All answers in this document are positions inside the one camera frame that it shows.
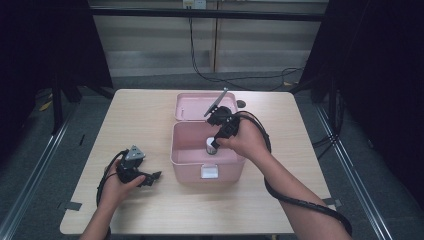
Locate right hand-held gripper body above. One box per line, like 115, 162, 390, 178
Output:
203, 87, 241, 139

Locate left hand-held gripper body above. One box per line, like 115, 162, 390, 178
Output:
116, 144, 148, 185

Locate green and white ointment bottle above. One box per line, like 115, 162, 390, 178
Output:
205, 136, 218, 156

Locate pink storage box with lid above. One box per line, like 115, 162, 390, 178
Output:
169, 91, 247, 185

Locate person's left hand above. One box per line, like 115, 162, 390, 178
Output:
99, 161, 147, 210

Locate person's right hand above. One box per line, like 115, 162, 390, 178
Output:
216, 116, 271, 165

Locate grey tape piece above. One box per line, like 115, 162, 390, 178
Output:
321, 197, 343, 208
57, 201, 83, 212

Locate black metal stand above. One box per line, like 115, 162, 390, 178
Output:
49, 68, 116, 136
289, 76, 338, 135

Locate yellow floor tape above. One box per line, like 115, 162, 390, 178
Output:
38, 99, 54, 113

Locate black horizontal bar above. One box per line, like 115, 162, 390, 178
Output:
89, 7, 327, 23

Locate black curtain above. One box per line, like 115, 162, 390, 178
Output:
289, 0, 424, 208
0, 0, 114, 168

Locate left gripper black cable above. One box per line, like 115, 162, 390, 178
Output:
95, 149, 130, 240

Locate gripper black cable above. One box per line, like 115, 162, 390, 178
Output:
233, 110, 354, 236
95, 149, 130, 240

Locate thin black wall cable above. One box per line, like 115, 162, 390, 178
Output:
188, 17, 305, 92

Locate aluminium floor rail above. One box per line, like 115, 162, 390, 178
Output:
0, 109, 78, 240
313, 103, 396, 240

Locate black floor cables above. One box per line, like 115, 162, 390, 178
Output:
311, 133, 336, 160

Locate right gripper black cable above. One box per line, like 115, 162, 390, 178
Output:
233, 110, 354, 236

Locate white wall outlet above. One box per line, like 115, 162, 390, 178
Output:
182, 0, 208, 10

